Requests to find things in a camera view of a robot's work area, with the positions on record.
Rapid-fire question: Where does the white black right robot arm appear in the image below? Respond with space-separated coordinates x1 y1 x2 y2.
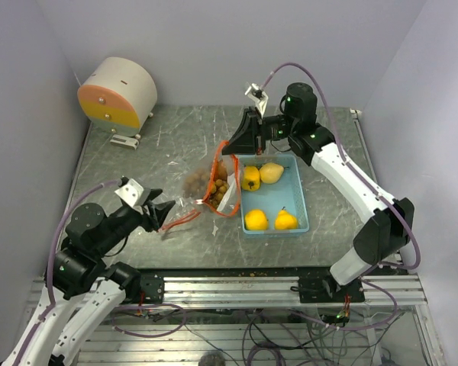
222 82 414 302

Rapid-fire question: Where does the orange fruit right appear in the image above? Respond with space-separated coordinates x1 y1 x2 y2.
274 208 298 230

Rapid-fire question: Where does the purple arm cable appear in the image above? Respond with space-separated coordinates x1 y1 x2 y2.
11 178 127 366
259 62 421 271

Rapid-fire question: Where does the clear orange zip top bag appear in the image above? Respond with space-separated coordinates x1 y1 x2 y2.
182 140 241 217

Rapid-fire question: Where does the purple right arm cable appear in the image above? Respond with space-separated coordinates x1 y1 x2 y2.
259 62 421 271

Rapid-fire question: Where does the purple floor cable loop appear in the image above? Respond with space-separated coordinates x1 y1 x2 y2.
111 303 190 338

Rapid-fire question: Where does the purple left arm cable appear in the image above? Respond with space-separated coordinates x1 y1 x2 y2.
11 178 127 366

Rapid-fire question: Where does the light blue plastic basket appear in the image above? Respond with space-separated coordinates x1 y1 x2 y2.
238 154 310 238

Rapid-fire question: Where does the aluminium rail frame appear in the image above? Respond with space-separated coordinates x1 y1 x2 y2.
73 274 434 365

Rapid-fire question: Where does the brown longan bunch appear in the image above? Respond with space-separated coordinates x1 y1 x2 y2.
183 168 229 208

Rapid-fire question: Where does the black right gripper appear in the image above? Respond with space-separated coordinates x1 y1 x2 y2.
221 107 297 156

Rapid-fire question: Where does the yellow lemon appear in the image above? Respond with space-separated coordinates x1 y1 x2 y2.
260 162 285 185

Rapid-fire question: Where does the orange fruit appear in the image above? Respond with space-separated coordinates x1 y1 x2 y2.
244 209 269 231
274 208 298 230

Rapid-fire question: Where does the brown round fruit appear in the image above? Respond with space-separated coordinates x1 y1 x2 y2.
214 160 228 181

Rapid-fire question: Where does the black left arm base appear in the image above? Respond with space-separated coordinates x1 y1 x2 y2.
105 262 165 305

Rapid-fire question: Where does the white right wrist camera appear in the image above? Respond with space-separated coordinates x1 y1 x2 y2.
244 83 269 117

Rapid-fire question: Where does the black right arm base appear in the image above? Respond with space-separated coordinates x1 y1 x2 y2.
290 275 365 303

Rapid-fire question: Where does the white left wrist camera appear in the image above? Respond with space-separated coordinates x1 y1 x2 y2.
115 178 145 208

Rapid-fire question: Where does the cream cylindrical drawer box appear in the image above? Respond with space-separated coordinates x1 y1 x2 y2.
77 56 158 137

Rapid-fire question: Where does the small white metal bracket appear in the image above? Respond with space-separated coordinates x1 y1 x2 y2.
110 134 139 150

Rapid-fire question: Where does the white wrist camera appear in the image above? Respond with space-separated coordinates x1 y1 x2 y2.
115 178 145 208
244 83 269 117

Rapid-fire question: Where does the yellow bell pepper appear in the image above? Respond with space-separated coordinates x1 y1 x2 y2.
241 165 261 191

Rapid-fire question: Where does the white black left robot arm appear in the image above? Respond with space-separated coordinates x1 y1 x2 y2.
3 179 176 365

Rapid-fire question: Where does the orange fruit left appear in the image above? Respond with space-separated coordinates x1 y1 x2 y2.
244 209 269 231

